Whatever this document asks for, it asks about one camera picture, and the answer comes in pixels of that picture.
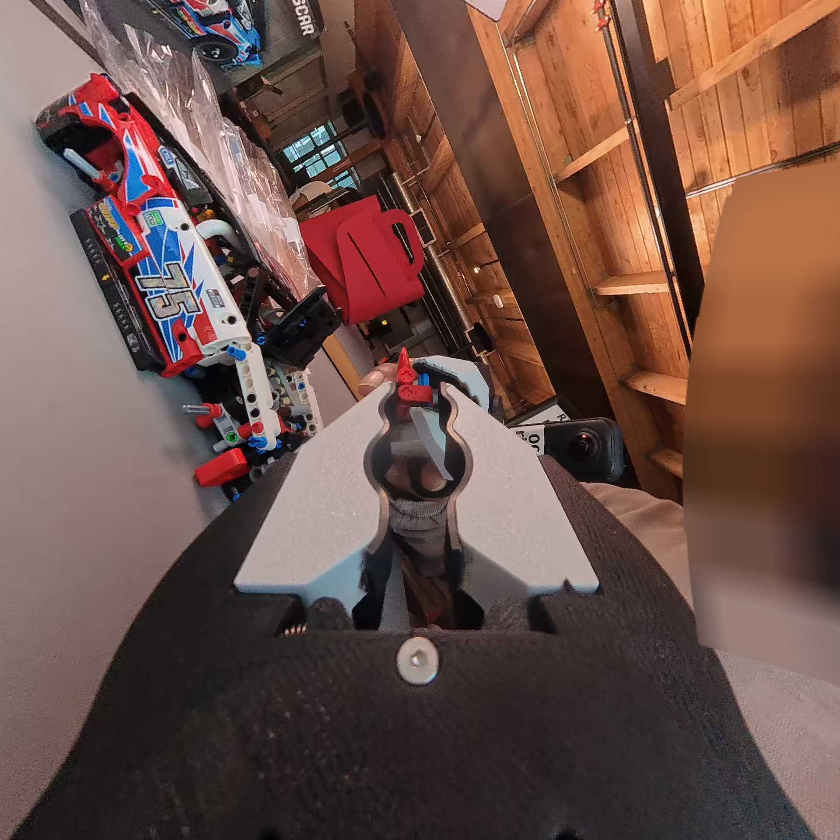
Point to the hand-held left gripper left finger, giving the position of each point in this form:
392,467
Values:
308,525

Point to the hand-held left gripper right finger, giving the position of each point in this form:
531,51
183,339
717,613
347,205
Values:
525,525

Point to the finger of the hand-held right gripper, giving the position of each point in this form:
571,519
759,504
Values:
463,380
436,453

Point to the red brick assembly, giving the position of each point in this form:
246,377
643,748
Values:
410,394

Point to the toy brick race car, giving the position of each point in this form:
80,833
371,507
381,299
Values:
164,275

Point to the person's right forearm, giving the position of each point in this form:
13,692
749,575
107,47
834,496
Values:
420,518

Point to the grey desk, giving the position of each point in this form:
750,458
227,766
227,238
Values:
65,459

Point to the person's right hand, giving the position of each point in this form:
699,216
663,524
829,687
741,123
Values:
377,382

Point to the red fabric bag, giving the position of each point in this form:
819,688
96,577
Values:
367,262

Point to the paned window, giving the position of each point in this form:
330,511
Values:
315,154

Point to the clear plastic bag pile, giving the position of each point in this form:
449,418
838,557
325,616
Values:
216,131

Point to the toy car set box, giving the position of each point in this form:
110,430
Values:
223,26

